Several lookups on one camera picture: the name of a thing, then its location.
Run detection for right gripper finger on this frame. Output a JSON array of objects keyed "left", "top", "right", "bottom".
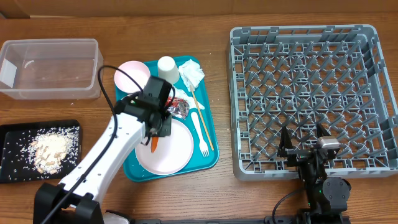
[
  {"left": 277, "top": 126, "right": 294, "bottom": 157},
  {"left": 316, "top": 123, "right": 331, "bottom": 138}
]

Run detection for orange carrot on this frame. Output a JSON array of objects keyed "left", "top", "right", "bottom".
[{"left": 150, "top": 136, "right": 159, "bottom": 153}]

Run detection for large pink plate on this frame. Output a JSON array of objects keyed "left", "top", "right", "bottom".
[{"left": 135, "top": 119, "right": 194, "bottom": 175}]

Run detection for pink bowl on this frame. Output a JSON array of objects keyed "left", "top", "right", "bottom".
[{"left": 114, "top": 60, "right": 151, "bottom": 94}]

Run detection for rice and peanut shells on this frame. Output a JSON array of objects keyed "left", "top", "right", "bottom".
[{"left": 6, "top": 127, "right": 80, "bottom": 180}]

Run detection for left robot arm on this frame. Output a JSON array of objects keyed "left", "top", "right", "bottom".
[{"left": 33, "top": 77, "right": 175, "bottom": 224}]

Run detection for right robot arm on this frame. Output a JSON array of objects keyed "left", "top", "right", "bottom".
[{"left": 272, "top": 124, "right": 351, "bottom": 224}]

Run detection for grey dishwasher rack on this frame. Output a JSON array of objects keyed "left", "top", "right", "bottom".
[{"left": 227, "top": 24, "right": 397, "bottom": 181}]

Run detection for black waste tray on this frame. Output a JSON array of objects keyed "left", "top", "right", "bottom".
[{"left": 1, "top": 119, "right": 82, "bottom": 184}]

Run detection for red snack wrapper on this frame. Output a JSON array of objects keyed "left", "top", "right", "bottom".
[{"left": 166, "top": 96, "right": 190, "bottom": 119}]

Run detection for wooden chopstick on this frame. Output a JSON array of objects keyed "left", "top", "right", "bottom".
[{"left": 190, "top": 85, "right": 214, "bottom": 151}]

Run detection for white paper cup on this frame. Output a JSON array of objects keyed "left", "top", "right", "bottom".
[{"left": 157, "top": 56, "right": 180, "bottom": 85}]

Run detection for torn white tissue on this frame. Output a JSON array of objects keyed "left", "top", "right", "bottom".
[{"left": 169, "top": 86, "right": 205, "bottom": 110}]

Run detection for white plastic fork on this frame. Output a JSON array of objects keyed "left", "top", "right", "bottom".
[{"left": 191, "top": 111, "right": 209, "bottom": 157}]

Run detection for teal plastic serving tray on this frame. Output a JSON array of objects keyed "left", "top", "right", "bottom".
[{"left": 123, "top": 55, "right": 220, "bottom": 182}]

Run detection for crumpled white napkin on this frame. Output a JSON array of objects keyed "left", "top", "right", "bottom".
[{"left": 178, "top": 59, "right": 205, "bottom": 92}]

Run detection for clear plastic bin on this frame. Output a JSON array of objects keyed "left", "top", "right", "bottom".
[{"left": 1, "top": 39, "right": 103, "bottom": 100}]

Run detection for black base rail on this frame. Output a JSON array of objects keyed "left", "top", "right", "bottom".
[{"left": 130, "top": 215, "right": 299, "bottom": 224}]

